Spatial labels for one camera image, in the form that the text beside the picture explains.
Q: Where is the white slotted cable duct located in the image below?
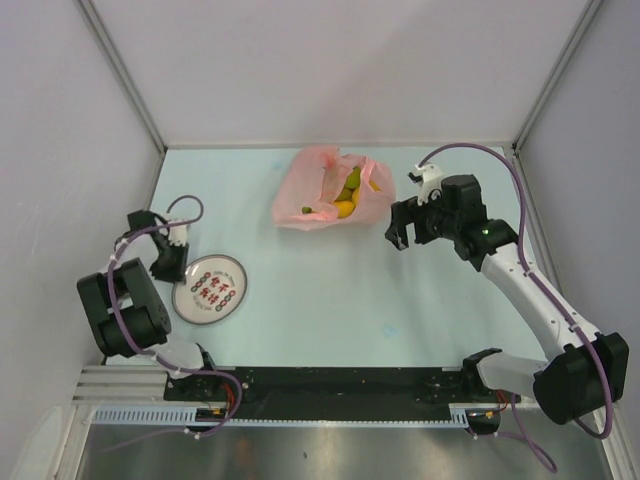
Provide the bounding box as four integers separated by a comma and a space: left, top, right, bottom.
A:
93, 406, 469, 429

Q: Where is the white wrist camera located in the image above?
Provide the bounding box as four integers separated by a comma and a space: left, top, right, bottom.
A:
408, 163, 445, 205
159, 213, 189, 247

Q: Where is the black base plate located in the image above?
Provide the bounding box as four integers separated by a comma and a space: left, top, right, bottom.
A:
164, 365, 522, 407

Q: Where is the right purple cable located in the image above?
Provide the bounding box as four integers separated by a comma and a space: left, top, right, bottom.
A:
417, 142, 616, 474

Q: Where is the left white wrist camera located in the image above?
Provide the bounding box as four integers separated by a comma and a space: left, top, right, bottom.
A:
159, 213, 189, 247

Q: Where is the pink plastic bag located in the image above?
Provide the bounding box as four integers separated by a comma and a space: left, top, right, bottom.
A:
271, 145, 396, 231

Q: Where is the green fake pear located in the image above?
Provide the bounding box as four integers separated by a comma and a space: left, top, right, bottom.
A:
343, 167, 361, 190

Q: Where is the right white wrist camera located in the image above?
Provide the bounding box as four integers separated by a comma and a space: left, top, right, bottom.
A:
408, 163, 445, 205

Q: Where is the aluminium frame rail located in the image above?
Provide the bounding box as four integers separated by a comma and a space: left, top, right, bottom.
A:
72, 365, 614, 407

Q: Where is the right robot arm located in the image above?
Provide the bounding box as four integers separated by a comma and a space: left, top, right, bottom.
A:
385, 168, 629, 425

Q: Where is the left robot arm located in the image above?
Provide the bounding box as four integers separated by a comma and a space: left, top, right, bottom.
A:
76, 210, 221, 400

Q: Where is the round printed plate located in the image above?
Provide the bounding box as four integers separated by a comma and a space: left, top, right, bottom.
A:
172, 255, 248, 326

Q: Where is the orange yellow fake mango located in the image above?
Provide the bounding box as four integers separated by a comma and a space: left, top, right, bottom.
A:
368, 180, 382, 192

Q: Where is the yellow fake banana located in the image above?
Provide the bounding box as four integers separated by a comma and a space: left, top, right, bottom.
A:
332, 200, 356, 219

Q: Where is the yellow fake starfruit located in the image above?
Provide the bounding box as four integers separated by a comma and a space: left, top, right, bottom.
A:
335, 187, 360, 205

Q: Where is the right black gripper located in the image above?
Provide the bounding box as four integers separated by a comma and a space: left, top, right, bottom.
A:
384, 186, 459, 251

